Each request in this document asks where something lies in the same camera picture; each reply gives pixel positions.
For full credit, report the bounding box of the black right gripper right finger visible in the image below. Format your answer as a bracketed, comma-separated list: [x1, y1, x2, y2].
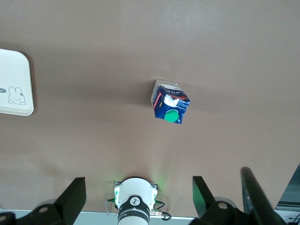
[189, 175, 247, 225]

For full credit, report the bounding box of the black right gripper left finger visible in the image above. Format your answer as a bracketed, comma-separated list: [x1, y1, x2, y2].
[16, 177, 87, 225]

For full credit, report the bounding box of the blue milk carton green cap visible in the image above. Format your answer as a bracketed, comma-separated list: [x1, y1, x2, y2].
[150, 79, 191, 126]

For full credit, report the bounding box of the cream rabbit print tray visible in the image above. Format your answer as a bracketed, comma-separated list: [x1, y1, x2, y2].
[0, 48, 35, 117]

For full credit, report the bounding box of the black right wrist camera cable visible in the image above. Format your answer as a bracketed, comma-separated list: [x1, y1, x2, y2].
[240, 166, 285, 225]

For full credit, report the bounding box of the black right arm base cable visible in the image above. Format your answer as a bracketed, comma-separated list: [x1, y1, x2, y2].
[150, 200, 172, 221]

